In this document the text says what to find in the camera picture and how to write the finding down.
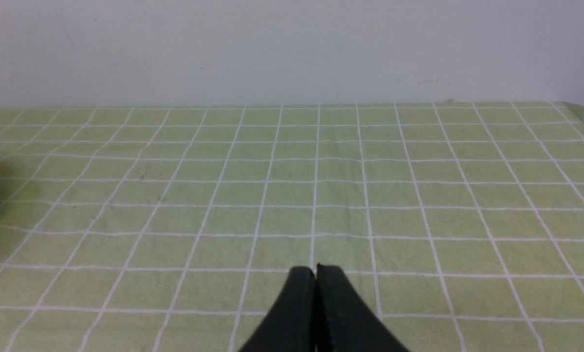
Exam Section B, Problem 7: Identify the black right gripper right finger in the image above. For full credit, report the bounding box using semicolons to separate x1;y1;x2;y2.
316;264;408;352

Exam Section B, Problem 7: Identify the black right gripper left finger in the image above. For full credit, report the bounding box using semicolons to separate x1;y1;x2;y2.
240;266;316;352

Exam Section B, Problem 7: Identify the green checkered tablecloth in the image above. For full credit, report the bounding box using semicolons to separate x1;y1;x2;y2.
0;102;584;352

